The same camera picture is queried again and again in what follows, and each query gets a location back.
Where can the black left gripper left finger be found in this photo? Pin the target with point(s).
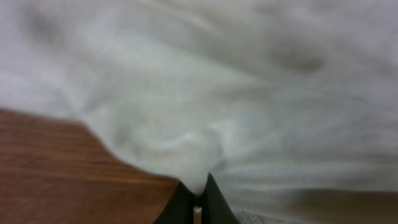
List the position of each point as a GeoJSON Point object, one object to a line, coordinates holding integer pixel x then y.
{"type": "Point", "coordinates": [179, 209]}

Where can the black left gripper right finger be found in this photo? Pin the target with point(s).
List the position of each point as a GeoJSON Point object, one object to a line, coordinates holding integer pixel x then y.
{"type": "Point", "coordinates": [215, 209]}

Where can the white camouflage baby garment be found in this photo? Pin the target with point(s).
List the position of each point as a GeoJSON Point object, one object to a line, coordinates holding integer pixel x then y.
{"type": "Point", "coordinates": [290, 105]}

